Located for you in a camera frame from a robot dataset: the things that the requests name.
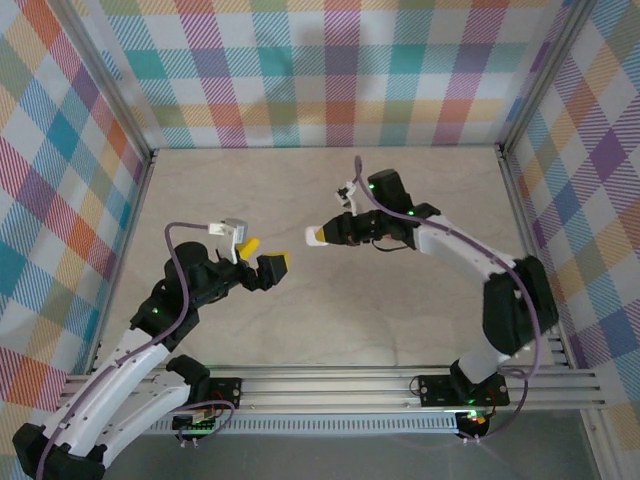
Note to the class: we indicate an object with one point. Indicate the aluminium frame post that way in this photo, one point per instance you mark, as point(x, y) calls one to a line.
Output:
point(106, 82)
point(548, 75)

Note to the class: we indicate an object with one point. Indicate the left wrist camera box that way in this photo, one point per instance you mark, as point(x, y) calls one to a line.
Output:
point(235, 230)

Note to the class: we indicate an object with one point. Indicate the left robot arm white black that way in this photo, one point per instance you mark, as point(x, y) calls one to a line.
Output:
point(125, 370)

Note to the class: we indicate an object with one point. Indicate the right aluminium side rail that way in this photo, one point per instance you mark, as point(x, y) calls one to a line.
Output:
point(527, 225)

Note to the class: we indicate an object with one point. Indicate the aluminium side rail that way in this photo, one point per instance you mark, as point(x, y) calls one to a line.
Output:
point(527, 225)
point(122, 250)

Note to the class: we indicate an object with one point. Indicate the left aluminium frame post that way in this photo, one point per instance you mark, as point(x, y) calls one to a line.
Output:
point(106, 82)

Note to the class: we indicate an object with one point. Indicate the left aluminium side rail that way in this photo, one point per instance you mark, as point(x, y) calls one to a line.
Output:
point(122, 250)

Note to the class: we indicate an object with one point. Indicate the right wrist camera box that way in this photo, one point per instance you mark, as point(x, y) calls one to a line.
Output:
point(350, 197)

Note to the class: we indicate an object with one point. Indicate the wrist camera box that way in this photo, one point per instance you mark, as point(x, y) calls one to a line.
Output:
point(350, 197)
point(235, 230)

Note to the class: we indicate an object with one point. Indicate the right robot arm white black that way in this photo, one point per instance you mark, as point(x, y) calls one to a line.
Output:
point(520, 310)

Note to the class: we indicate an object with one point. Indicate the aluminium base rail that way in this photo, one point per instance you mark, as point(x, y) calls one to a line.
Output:
point(325, 395)

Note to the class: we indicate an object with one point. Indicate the right aluminium frame post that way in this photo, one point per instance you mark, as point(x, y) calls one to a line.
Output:
point(548, 75)

